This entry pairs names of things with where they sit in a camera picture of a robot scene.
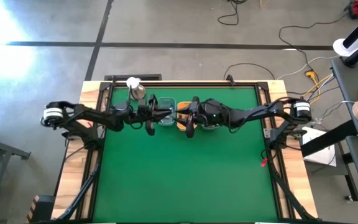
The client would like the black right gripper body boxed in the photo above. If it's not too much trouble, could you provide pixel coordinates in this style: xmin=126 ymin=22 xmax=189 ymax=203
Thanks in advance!
xmin=185 ymin=96 xmax=230 ymax=139

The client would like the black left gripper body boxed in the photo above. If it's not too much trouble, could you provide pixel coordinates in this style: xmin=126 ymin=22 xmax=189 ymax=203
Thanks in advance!
xmin=128 ymin=94 xmax=160 ymax=137

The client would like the light teal plastic bin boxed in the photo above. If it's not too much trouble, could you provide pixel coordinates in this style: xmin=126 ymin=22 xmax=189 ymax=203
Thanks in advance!
xmin=157 ymin=96 xmax=177 ymax=127

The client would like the yellow plastic bin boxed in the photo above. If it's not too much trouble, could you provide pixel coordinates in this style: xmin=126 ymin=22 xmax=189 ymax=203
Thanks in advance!
xmin=176 ymin=101 xmax=198 ymax=132

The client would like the blue-grey plastic bin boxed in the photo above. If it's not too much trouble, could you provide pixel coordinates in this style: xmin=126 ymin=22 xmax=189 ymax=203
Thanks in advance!
xmin=200 ymin=123 xmax=223 ymax=131

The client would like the black floor vent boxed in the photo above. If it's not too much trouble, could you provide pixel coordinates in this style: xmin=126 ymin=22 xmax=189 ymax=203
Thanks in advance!
xmin=104 ymin=73 xmax=163 ymax=82

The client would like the green table mat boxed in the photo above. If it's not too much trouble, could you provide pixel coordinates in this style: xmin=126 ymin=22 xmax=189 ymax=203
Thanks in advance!
xmin=92 ymin=86 xmax=279 ymax=222

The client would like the white box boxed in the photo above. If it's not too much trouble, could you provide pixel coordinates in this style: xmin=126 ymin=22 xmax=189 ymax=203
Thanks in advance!
xmin=301 ymin=126 xmax=337 ymax=167

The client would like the black support bar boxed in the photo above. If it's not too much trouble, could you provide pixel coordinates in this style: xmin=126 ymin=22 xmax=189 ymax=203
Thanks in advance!
xmin=300 ymin=119 xmax=358 ymax=158

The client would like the black box with striped edge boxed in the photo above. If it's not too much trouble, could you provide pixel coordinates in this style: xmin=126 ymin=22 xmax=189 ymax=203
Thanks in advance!
xmin=26 ymin=195 xmax=55 ymax=224

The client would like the white tower fan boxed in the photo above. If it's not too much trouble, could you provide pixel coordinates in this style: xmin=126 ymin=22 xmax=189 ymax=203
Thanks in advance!
xmin=333 ymin=14 xmax=358 ymax=57

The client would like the black aluminium table frame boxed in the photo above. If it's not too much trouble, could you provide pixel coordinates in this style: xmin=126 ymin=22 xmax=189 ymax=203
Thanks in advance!
xmin=54 ymin=74 xmax=319 ymax=224

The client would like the black floor cable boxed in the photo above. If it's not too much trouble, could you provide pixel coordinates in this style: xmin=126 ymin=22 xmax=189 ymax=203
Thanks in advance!
xmin=218 ymin=0 xmax=248 ymax=26
xmin=278 ymin=12 xmax=351 ymax=75
xmin=223 ymin=63 xmax=276 ymax=81

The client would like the yellow extension cord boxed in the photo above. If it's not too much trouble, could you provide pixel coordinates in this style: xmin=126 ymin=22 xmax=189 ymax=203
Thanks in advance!
xmin=290 ymin=70 xmax=334 ymax=113

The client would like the white floor cable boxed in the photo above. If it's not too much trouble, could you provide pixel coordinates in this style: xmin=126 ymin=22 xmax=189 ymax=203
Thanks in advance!
xmin=277 ymin=55 xmax=340 ymax=81

